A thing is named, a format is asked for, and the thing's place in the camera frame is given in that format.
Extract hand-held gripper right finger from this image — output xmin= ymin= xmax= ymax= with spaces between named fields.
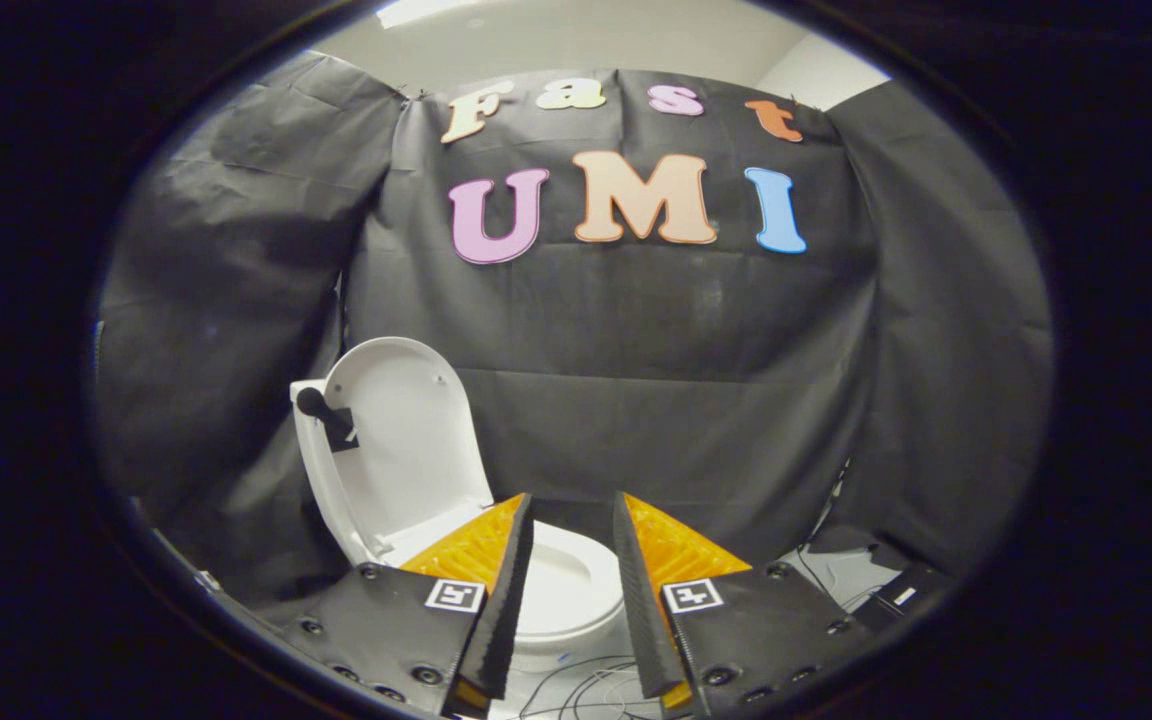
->
xmin=613 ymin=490 xmax=872 ymax=719

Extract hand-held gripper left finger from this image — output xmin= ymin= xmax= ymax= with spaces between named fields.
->
xmin=266 ymin=493 xmax=535 ymax=719

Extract white toilet lid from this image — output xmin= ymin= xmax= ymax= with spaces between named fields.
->
xmin=294 ymin=337 xmax=495 ymax=563

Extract white ceramic toilet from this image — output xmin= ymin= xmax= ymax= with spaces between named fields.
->
xmin=289 ymin=378 xmax=629 ymax=673

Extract black box white label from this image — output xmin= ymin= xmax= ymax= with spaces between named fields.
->
xmin=856 ymin=562 xmax=952 ymax=631

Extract black backdrop cloth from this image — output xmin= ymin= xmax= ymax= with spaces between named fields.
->
xmin=96 ymin=52 xmax=1055 ymax=601

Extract white toilet seat ring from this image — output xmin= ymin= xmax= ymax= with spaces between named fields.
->
xmin=376 ymin=503 xmax=629 ymax=643

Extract tangled thin cables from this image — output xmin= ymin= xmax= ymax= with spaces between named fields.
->
xmin=516 ymin=655 xmax=672 ymax=720

